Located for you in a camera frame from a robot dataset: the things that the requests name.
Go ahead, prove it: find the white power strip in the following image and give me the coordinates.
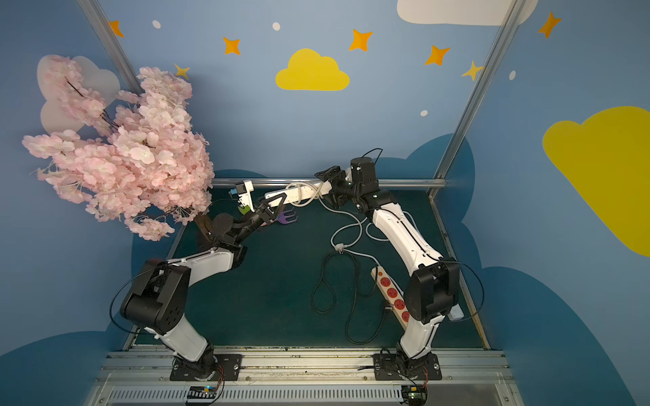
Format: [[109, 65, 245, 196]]
[[264, 181, 332, 207]]

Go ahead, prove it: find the white power strip cord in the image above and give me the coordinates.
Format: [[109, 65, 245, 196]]
[[296, 181, 367, 253]]

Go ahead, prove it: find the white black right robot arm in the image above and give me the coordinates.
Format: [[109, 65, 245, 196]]
[[316, 158, 464, 369]]

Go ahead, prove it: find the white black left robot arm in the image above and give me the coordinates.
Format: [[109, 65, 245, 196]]
[[120, 192, 287, 382]]

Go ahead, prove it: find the beige red socket power strip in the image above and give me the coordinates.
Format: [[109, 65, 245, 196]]
[[371, 266, 411, 330]]

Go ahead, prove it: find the small white adapter strip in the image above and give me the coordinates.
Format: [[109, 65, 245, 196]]
[[447, 304, 465, 322]]

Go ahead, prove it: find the purple pink toy rake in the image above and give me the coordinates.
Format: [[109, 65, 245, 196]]
[[275, 210, 297, 225]]

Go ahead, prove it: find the pink blossom artificial tree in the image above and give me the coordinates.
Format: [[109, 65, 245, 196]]
[[22, 55, 214, 241]]

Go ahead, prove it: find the horizontal aluminium frame rail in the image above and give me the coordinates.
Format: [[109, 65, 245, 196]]
[[212, 178, 446, 189]]

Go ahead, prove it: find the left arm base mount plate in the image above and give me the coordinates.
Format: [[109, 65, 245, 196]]
[[169, 354, 243, 382]]

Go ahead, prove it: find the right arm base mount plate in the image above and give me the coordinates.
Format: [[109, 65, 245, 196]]
[[372, 353, 443, 382]]

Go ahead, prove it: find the left vertical aluminium post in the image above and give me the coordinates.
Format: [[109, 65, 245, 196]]
[[77, 0, 142, 93]]

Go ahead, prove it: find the vertical aluminium post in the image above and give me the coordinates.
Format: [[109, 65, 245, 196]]
[[77, 0, 142, 93], [428, 0, 526, 204]]

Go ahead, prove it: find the front aluminium rail base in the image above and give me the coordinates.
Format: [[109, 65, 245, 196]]
[[85, 346, 524, 405]]

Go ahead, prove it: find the right vertical aluminium post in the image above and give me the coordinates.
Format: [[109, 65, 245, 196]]
[[428, 0, 526, 204]]

